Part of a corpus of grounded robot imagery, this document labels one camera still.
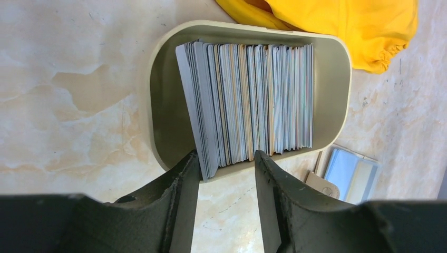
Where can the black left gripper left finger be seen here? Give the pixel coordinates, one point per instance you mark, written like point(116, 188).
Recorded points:
point(159, 217)

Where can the gold credit card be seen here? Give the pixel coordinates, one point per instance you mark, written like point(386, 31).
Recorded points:
point(362, 181)

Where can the beige card holder wallet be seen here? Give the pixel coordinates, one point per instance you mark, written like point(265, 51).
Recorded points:
point(334, 169)

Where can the yellow jacket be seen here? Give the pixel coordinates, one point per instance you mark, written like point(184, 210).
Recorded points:
point(374, 31)

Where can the stack of cards in tray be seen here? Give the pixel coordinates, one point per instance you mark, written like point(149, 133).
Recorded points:
point(247, 98)

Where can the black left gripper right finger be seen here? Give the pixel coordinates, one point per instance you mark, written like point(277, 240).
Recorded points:
point(295, 217)

